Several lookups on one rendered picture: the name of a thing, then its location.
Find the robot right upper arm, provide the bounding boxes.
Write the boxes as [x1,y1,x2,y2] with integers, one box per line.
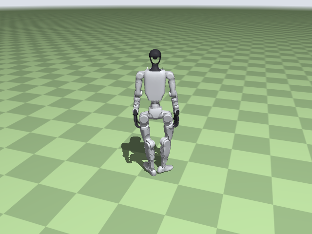
[165,71,176,97]

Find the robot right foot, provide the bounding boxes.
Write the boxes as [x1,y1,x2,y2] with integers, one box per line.
[157,165,173,173]

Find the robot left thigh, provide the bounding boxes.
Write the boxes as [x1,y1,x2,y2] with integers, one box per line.
[139,111,155,149]

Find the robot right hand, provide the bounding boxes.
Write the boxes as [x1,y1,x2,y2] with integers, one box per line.
[173,110,179,127]

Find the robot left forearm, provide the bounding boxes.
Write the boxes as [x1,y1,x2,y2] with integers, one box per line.
[133,91,140,113]

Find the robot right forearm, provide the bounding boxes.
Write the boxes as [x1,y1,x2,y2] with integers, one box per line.
[171,91,180,114]

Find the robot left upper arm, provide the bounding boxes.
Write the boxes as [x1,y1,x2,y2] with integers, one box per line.
[135,71,145,97]

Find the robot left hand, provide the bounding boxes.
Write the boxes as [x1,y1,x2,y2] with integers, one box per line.
[133,109,141,128]

